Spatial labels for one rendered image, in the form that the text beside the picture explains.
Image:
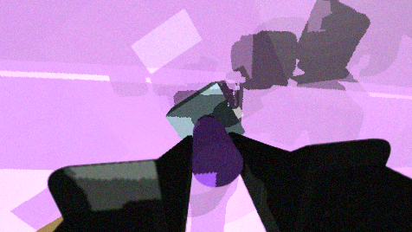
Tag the pale blue square block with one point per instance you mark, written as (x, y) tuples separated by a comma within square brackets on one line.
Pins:
[(209, 101)]

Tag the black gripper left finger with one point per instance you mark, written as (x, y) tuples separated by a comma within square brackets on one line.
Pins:
[(160, 184)]

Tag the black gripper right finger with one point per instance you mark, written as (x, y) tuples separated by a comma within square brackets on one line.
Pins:
[(280, 183)]

